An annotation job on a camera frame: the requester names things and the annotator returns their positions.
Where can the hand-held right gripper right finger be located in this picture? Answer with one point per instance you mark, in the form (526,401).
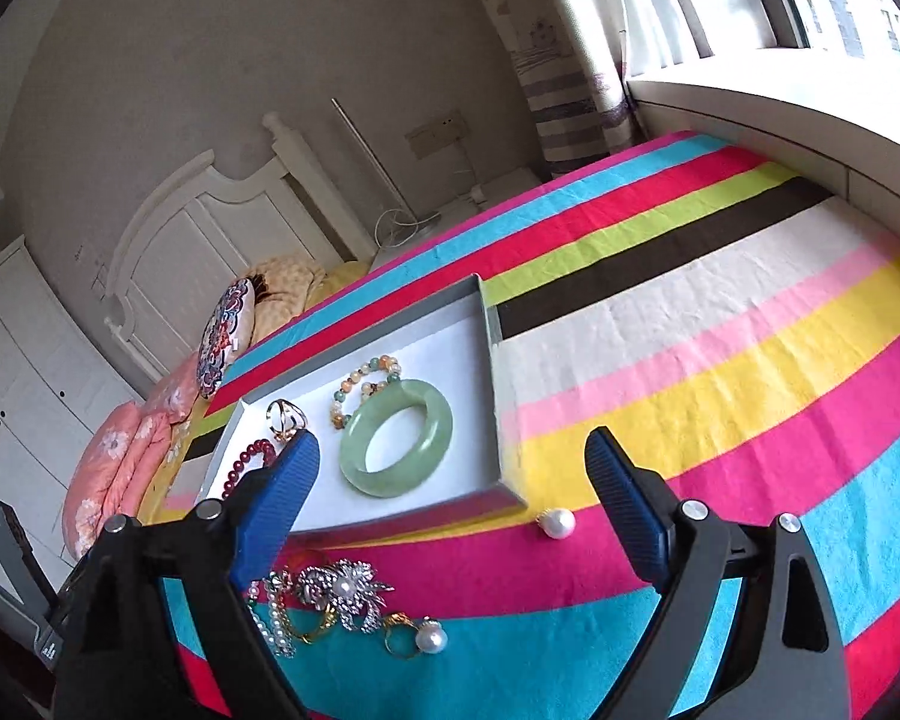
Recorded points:
(622,510)

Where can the small pink floral pillow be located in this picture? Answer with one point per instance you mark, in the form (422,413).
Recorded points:
(172,390)

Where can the colourful striped bed cover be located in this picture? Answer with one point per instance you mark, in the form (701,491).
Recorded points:
(720,315)

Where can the white wooden headboard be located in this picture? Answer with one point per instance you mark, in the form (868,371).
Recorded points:
(195,255)

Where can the silver flower brooch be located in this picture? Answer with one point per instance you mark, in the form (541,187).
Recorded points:
(345,586)

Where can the pink floral quilt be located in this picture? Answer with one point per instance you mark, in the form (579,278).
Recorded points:
(112,465)

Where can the white wardrobe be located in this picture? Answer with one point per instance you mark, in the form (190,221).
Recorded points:
(30,360)

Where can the wall socket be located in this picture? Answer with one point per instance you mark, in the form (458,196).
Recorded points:
(435,135)

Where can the grey cardboard jewelry box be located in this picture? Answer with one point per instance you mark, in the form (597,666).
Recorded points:
(435,345)

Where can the patterned floral cushion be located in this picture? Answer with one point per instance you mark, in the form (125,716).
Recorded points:
(225,337)

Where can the sheer white curtain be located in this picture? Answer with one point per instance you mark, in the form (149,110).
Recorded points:
(682,0)

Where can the green jade bangle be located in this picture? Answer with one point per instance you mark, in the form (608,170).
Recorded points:
(356,457)

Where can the beige quilt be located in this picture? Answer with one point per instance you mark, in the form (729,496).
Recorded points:
(292,285)

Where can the patterned striped curtain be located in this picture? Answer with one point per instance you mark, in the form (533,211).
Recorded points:
(570,90)

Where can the white window sill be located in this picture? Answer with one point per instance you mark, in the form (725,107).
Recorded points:
(795,112)

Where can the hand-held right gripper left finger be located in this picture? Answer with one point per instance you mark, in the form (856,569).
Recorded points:
(292,495)

